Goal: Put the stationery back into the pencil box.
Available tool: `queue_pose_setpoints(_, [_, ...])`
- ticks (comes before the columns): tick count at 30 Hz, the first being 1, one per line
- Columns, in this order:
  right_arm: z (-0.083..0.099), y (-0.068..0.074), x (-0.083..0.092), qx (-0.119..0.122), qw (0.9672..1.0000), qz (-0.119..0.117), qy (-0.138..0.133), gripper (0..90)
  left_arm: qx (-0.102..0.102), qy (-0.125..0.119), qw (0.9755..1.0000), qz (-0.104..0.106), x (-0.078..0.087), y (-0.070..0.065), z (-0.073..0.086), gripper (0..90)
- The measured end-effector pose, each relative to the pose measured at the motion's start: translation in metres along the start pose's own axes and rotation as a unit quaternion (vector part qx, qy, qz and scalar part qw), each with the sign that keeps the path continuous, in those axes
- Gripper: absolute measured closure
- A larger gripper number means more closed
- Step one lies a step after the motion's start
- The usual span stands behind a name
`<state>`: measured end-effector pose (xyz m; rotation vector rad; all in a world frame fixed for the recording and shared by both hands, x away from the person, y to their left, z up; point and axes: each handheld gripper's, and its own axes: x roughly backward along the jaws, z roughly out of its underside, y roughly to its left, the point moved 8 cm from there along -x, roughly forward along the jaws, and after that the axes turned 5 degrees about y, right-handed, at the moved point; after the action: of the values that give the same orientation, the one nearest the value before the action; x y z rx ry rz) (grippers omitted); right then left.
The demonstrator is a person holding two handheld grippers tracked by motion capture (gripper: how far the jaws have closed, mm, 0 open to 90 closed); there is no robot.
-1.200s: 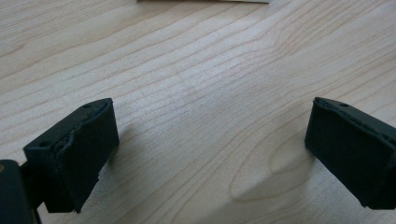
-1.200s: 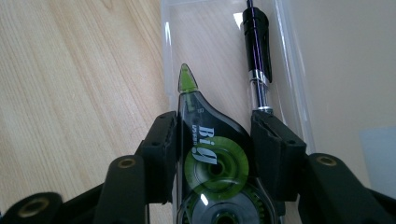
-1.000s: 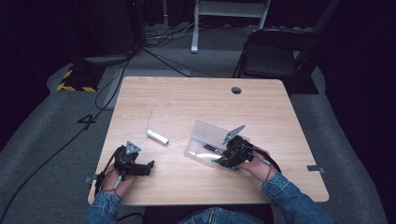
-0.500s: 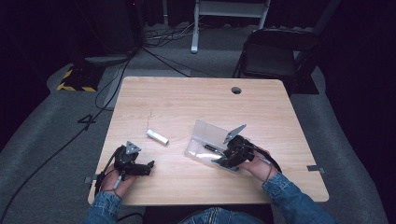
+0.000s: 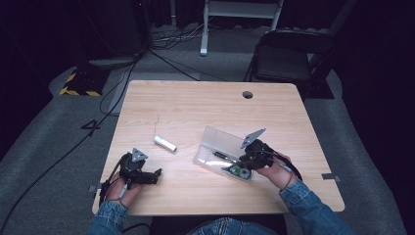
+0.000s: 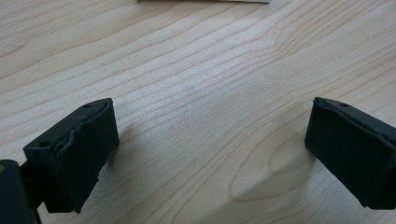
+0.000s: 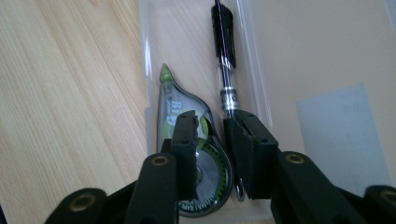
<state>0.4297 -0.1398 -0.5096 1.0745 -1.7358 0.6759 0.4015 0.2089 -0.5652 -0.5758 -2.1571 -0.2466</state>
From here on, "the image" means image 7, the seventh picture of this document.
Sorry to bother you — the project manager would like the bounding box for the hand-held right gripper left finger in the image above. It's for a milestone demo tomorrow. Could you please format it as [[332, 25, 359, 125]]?
[[169, 109, 201, 202]]

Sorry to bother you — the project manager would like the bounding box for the clear plastic pencil case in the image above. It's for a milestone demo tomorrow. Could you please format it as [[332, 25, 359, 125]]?
[[137, 0, 396, 224]]

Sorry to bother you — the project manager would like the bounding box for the black pen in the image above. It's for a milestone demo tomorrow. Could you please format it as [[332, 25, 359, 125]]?
[[210, 0, 248, 203]]

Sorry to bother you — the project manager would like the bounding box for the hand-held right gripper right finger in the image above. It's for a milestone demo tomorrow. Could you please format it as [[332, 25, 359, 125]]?
[[222, 109, 280, 201]]

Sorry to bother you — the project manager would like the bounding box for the green correction tape dispenser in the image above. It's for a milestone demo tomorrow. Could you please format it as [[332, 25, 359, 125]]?
[[156, 63, 235, 218]]

